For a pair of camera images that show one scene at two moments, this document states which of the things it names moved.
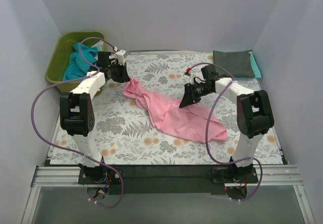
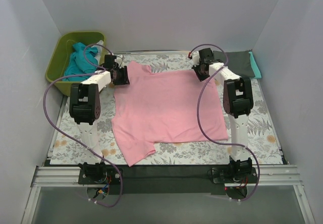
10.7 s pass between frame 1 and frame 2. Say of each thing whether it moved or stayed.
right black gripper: moved
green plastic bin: stayed
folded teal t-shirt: stayed
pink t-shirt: moved
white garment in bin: stayed
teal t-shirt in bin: stayed
